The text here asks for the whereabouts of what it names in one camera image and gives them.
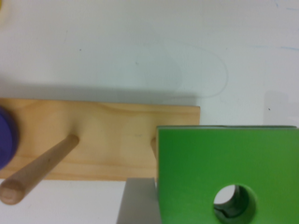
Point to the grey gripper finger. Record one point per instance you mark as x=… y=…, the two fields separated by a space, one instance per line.
x=139 y=203

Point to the green square block with hole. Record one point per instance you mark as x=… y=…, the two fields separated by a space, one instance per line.
x=228 y=174

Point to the purple round disc block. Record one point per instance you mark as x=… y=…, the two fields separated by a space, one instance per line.
x=9 y=138

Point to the wooden peg base board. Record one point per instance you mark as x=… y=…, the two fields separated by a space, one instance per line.
x=114 y=139

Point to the wooden peg near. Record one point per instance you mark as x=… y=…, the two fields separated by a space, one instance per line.
x=16 y=187

